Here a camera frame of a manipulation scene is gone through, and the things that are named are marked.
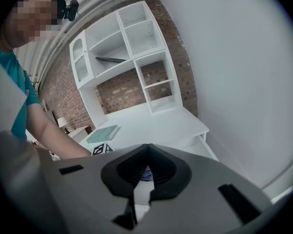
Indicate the person's left forearm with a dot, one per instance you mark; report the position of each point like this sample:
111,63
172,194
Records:
56,138

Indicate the black head camera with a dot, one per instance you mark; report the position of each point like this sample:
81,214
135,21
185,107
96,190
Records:
72,10

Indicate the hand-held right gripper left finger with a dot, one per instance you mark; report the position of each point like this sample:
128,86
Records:
127,169

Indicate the white shelf unit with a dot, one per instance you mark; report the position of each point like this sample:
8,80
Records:
127,57

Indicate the black flat object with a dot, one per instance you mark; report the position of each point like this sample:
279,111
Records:
111,59

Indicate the white side table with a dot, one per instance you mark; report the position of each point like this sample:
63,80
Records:
78,133

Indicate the teal book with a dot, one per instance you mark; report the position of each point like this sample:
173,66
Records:
102,134

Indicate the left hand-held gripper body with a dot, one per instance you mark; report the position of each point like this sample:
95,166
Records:
102,149

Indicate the person's head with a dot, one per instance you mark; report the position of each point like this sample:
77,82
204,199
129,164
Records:
31,18

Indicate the white desk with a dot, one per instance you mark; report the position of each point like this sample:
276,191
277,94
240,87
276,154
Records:
161,128

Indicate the white table lamp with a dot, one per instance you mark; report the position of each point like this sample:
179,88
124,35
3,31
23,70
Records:
62,122

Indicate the person's teal shirt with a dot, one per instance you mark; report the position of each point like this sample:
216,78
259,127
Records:
17,82

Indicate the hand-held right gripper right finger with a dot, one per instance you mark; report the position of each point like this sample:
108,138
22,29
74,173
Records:
171,177

